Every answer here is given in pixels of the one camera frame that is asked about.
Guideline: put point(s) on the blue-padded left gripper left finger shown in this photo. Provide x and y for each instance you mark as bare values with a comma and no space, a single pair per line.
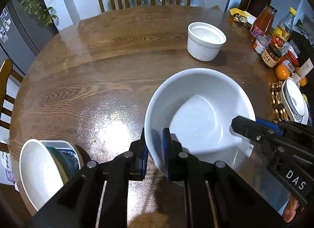
98,194

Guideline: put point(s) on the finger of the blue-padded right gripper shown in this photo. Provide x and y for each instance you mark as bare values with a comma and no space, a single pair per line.
284,128
266,137

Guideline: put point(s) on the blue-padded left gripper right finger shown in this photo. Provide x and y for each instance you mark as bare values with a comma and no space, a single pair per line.
204,184

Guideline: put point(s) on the blue oval plate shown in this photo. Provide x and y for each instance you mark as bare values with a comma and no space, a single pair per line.
64,165

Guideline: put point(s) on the large white bowl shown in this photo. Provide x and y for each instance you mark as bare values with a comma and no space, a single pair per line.
197,106

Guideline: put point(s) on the medium white bowl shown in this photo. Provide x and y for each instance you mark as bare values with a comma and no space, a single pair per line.
42,175

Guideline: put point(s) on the small white ramekin bowl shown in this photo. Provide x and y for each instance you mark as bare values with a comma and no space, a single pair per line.
204,41

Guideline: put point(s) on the person's right hand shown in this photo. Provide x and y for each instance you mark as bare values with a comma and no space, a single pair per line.
290,209

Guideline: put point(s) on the wooden bead trivet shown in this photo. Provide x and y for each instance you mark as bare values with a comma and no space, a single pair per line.
277,105

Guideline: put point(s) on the blue rimmed white dish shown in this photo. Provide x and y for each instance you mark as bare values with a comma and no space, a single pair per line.
294,102

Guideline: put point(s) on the blue patterned white plate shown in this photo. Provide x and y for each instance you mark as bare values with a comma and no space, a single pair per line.
71,159

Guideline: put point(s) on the orange tangerine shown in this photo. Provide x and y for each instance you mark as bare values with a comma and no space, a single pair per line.
281,72
303,81

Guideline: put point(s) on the white rectangular dish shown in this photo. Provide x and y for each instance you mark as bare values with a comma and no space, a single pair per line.
65,145

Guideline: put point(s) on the red lid chili jar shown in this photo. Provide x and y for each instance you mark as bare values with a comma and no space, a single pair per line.
289,61

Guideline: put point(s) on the dark lid brown jar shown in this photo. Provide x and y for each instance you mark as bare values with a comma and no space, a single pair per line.
271,56

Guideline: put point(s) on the small white lid jar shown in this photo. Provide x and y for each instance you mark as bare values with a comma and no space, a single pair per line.
261,43

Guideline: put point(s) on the yellow cap oil bottle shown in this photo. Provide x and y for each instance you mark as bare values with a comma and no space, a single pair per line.
284,29

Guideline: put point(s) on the red sauce glass bottle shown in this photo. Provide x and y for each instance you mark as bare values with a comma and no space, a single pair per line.
262,25

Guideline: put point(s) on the yellow snack packet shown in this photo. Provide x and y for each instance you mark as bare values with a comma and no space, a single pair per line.
242,17

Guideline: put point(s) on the left side wooden chair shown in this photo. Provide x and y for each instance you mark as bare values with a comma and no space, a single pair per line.
7,70

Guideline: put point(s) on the grey refrigerator with magnets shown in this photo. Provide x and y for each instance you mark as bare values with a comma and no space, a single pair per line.
22,36

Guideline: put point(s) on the hanging green vine plant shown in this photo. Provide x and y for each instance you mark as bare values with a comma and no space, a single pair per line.
38,9

